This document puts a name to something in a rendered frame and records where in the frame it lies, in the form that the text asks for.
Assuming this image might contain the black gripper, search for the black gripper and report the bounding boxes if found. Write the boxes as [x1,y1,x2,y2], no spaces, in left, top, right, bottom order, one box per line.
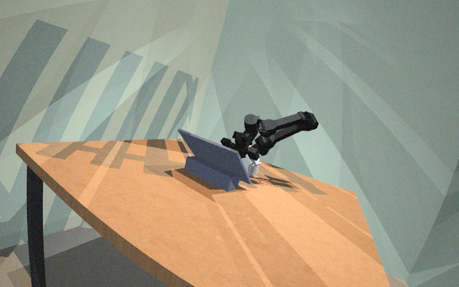
[221,136,259,161]

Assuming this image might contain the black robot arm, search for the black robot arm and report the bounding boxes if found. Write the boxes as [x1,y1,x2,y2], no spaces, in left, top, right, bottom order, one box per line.
[232,111,319,156]

